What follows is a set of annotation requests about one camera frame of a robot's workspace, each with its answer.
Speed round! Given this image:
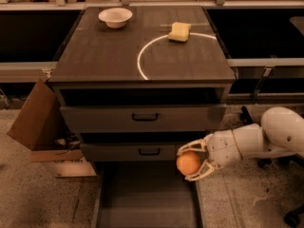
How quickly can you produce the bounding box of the middle grey drawer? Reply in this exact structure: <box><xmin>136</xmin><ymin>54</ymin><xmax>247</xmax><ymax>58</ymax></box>
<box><xmin>81</xmin><ymin>142</ymin><xmax>181</xmax><ymax>162</ymax></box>

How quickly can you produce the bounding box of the open cardboard box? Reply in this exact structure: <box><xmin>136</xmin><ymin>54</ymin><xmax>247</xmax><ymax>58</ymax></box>
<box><xmin>8</xmin><ymin>80</ymin><xmax>96</xmax><ymax>178</ymax></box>

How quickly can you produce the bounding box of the grey drawer cabinet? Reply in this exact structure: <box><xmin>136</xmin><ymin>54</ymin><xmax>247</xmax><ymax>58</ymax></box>
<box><xmin>47</xmin><ymin>5</ymin><xmax>237</xmax><ymax>228</ymax></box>

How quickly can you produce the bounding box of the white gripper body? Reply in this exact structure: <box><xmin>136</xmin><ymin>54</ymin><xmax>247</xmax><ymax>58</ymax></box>
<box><xmin>206</xmin><ymin>130</ymin><xmax>242</xmax><ymax>168</ymax></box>

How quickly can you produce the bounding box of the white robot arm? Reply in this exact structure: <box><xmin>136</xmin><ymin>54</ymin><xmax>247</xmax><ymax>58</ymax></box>
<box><xmin>176</xmin><ymin>107</ymin><xmax>304</xmax><ymax>181</ymax></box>

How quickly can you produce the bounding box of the black rolling stand base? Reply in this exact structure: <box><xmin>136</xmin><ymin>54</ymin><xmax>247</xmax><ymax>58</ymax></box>
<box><xmin>240</xmin><ymin>106</ymin><xmax>304</xmax><ymax>168</ymax></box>

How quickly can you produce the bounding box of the black office chair base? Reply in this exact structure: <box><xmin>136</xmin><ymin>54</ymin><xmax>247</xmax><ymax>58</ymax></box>
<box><xmin>284</xmin><ymin>205</ymin><xmax>304</xmax><ymax>228</ymax></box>

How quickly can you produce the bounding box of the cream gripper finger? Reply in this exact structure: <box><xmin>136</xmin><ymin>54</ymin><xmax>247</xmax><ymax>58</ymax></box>
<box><xmin>184</xmin><ymin>160</ymin><xmax>219</xmax><ymax>181</ymax></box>
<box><xmin>177</xmin><ymin>139</ymin><xmax>208</xmax><ymax>156</ymax></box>

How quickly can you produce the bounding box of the orange fruit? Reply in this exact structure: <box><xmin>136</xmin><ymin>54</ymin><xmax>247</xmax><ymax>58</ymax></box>
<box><xmin>176</xmin><ymin>151</ymin><xmax>201</xmax><ymax>176</ymax></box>

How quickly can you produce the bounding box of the bottom grey open drawer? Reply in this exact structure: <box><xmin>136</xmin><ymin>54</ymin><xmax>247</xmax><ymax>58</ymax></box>
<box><xmin>91</xmin><ymin>161</ymin><xmax>203</xmax><ymax>228</ymax></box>

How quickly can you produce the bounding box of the top grey drawer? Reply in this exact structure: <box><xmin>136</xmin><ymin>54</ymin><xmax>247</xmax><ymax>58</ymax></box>
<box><xmin>61</xmin><ymin>104</ymin><xmax>226</xmax><ymax>133</ymax></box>

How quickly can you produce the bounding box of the white ceramic bowl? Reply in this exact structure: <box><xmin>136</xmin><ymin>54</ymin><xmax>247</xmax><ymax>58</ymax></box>
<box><xmin>98</xmin><ymin>8</ymin><xmax>133</xmax><ymax>29</ymax></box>

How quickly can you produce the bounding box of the yellow sponge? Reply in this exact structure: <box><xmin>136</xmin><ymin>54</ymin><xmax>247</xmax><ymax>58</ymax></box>
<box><xmin>168</xmin><ymin>22</ymin><xmax>191</xmax><ymax>42</ymax></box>

